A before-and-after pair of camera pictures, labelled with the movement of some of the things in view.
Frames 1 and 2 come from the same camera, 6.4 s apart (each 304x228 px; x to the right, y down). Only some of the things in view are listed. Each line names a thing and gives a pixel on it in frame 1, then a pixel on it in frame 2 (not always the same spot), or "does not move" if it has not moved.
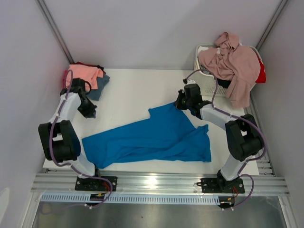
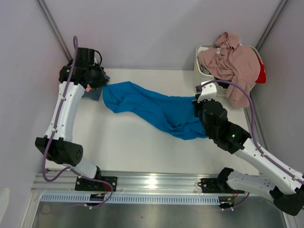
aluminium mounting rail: x=62 y=183 does not move
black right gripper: x=177 y=103 -> x=196 y=105
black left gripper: x=91 y=112 -> x=102 y=79
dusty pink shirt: x=230 y=60 does not move
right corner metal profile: x=270 y=25 does not move
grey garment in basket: x=204 y=70 does not move
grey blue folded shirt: x=95 y=94 does not move
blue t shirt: x=170 y=134 -> x=177 y=115
